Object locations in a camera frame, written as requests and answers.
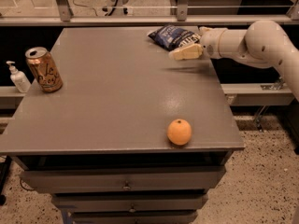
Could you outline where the orange fruit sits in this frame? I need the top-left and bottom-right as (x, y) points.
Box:
(167, 119), (192, 146)

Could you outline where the metal railing frame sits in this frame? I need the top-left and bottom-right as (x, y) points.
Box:
(0, 0), (298, 27)

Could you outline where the grey drawer cabinet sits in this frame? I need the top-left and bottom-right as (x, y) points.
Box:
(1, 28), (243, 224)

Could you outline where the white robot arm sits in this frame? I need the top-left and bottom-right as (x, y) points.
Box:
(169, 21), (299, 99)

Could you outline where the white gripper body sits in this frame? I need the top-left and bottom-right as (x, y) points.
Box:
(199, 28), (227, 59)

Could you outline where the gold LaCroix can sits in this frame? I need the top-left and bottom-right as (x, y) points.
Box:
(25, 47), (63, 92)

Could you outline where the white pump bottle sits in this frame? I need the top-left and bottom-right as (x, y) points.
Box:
(6, 61), (31, 93)

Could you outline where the blue chip bag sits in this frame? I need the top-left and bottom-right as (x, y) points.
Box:
(148, 25), (200, 51)

